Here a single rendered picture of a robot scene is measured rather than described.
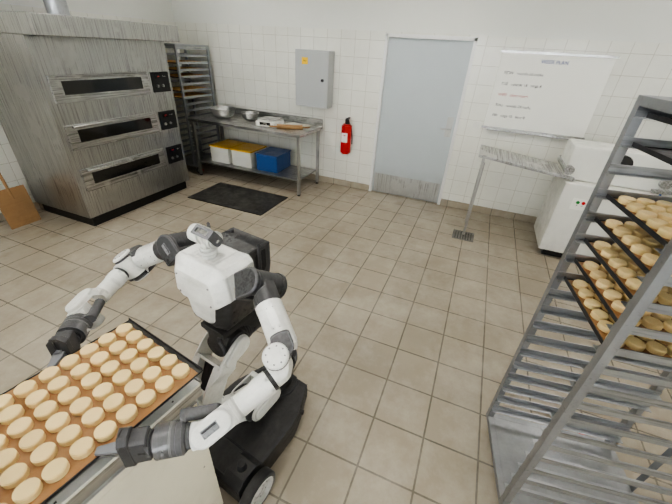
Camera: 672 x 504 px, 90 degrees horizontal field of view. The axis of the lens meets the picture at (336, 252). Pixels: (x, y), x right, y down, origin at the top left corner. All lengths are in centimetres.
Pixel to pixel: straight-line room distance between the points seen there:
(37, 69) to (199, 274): 332
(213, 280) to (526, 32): 435
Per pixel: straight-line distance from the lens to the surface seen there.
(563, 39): 488
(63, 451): 119
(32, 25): 409
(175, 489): 156
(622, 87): 501
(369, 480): 210
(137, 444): 107
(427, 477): 217
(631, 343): 144
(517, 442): 227
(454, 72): 489
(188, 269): 128
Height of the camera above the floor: 190
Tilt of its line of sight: 31 degrees down
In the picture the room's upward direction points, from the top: 4 degrees clockwise
